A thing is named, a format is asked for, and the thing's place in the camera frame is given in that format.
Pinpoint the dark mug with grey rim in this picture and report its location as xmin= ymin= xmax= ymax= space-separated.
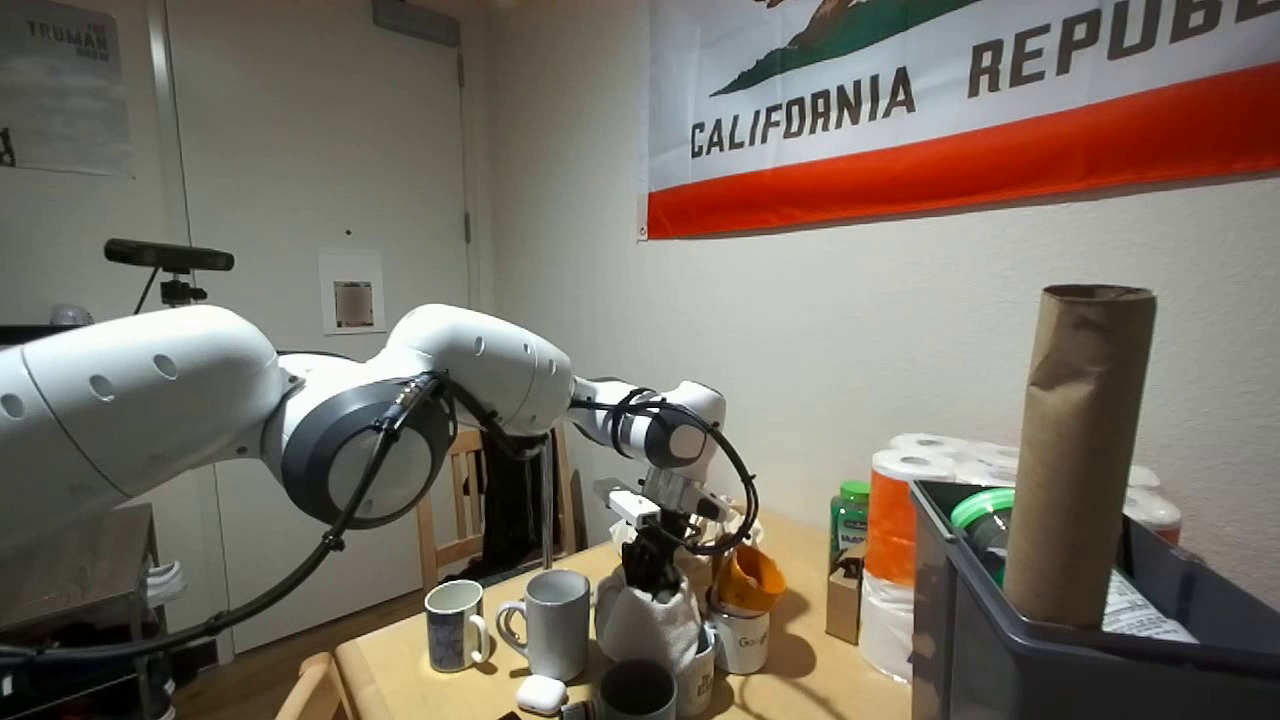
xmin=590 ymin=655 xmax=680 ymax=720

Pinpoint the green plastic ring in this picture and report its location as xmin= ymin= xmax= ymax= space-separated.
xmin=946 ymin=485 xmax=1018 ymax=541

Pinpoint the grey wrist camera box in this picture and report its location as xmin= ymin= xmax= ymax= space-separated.
xmin=602 ymin=485 xmax=663 ymax=534

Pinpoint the black bar camera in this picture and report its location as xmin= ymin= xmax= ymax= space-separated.
xmin=99 ymin=237 xmax=238 ymax=278

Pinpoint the California Republic flag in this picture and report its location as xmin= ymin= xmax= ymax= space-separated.
xmin=644 ymin=0 xmax=1280 ymax=246

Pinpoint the white door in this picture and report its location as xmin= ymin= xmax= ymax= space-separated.
xmin=167 ymin=0 xmax=478 ymax=660

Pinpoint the bowl with orange liquid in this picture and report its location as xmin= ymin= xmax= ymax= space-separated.
xmin=713 ymin=604 xmax=776 ymax=679

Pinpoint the large white mug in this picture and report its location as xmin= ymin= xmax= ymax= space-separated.
xmin=491 ymin=568 xmax=595 ymax=684

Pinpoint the small cardboard box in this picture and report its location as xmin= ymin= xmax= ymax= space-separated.
xmin=824 ymin=554 xmax=869 ymax=649

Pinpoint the white mug with print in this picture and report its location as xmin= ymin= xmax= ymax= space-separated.
xmin=421 ymin=577 xmax=496 ymax=675

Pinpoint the wooden chair backrest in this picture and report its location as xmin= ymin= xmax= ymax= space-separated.
xmin=271 ymin=649 xmax=358 ymax=720

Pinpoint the green lidded bottle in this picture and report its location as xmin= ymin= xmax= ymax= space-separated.
xmin=826 ymin=476 xmax=872 ymax=563

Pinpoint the grey metal cabinet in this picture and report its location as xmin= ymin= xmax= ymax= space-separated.
xmin=0 ymin=505 xmax=179 ymax=720

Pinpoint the black camera stand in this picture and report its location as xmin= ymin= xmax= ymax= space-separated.
xmin=130 ymin=274 xmax=211 ymax=322

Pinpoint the brown cardboard tube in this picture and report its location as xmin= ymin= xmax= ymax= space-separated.
xmin=1001 ymin=281 xmax=1160 ymax=633

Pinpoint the wooden chair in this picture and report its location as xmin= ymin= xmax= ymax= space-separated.
xmin=411 ymin=424 xmax=581 ymax=594

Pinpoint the orange wrapped paper towel pack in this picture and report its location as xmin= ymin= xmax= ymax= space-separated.
xmin=856 ymin=443 xmax=969 ymax=687

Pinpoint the framed photo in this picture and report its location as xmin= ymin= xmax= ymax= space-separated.
xmin=317 ymin=251 xmax=389 ymax=341

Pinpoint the black jacket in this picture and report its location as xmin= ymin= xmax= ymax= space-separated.
xmin=476 ymin=422 xmax=563 ymax=579

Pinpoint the grey plastic bin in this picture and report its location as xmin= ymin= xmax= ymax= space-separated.
xmin=906 ymin=476 xmax=1280 ymax=720

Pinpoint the white paper towel roll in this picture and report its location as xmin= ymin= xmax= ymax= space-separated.
xmin=889 ymin=427 xmax=1025 ymax=487
xmin=1120 ymin=462 xmax=1184 ymax=550

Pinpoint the white paper sheet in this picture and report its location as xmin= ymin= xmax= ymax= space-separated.
xmin=1099 ymin=568 xmax=1199 ymax=649

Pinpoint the white earbuds case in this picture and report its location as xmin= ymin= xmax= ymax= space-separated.
xmin=510 ymin=671 xmax=570 ymax=718

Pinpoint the white paper wall poster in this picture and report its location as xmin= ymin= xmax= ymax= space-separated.
xmin=0 ymin=0 xmax=141 ymax=185

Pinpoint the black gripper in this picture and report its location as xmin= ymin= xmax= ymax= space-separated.
xmin=619 ymin=515 xmax=688 ymax=601

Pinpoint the orange plastic cup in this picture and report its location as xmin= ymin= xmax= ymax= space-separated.
xmin=714 ymin=541 xmax=792 ymax=621

